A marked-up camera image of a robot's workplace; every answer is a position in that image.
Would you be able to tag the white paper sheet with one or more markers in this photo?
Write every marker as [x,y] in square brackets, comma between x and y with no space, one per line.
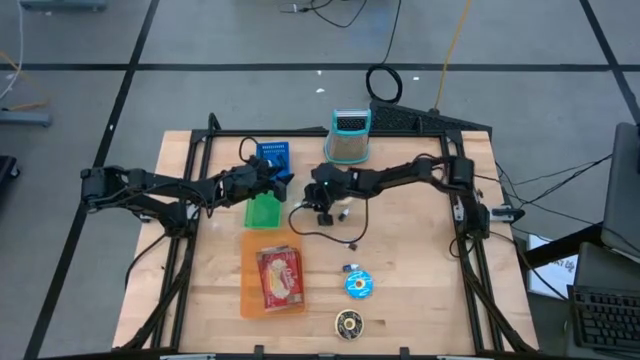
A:
[555,275]

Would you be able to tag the teal metal box grater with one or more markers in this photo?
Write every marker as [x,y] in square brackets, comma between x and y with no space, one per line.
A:
[347,140]

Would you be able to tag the grey floor platform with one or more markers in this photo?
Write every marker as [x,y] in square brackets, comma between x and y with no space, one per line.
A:
[25,118]
[62,5]

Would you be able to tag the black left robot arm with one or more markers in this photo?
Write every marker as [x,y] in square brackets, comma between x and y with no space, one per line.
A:
[150,180]

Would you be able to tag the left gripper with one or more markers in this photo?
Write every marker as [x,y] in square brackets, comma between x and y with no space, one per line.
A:
[255,180]

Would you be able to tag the black perforated panel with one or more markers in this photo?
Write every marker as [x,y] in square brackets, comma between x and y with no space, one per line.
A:
[425,120]

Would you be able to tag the black aluminium table frame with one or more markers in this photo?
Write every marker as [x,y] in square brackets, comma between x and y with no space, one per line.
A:
[300,133]

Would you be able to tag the black keyboard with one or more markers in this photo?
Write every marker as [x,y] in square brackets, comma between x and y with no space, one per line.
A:
[607,320]

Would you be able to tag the chocolate frosted toy donut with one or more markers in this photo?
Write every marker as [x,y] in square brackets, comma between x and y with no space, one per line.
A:
[349,324]

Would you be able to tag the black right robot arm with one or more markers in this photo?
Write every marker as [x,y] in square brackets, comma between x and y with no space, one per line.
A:
[400,172]

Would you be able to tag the green plastic tray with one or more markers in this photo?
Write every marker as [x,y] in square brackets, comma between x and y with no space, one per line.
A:
[260,212]

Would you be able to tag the orange plastic tray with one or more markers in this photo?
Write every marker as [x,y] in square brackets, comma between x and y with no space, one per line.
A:
[248,300]

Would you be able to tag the red snack box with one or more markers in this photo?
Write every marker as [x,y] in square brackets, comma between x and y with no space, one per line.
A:
[280,277]

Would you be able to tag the blue frosted toy donut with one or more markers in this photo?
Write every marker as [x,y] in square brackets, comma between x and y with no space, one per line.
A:
[359,284]

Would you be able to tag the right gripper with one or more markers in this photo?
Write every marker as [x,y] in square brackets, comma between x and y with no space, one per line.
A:
[325,192]

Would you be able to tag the blue plastic tray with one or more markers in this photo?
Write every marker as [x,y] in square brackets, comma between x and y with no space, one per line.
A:
[265,150]

